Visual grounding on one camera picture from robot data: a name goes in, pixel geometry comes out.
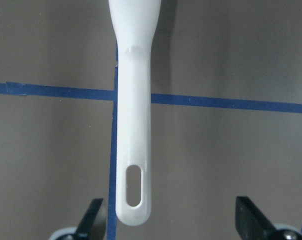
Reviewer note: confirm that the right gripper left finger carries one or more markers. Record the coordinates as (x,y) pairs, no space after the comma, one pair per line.
(94,222)

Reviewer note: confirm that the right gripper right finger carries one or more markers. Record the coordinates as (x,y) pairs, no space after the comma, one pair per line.
(250,222)

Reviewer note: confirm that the beige hand brush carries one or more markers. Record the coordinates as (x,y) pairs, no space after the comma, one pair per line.
(134,23)

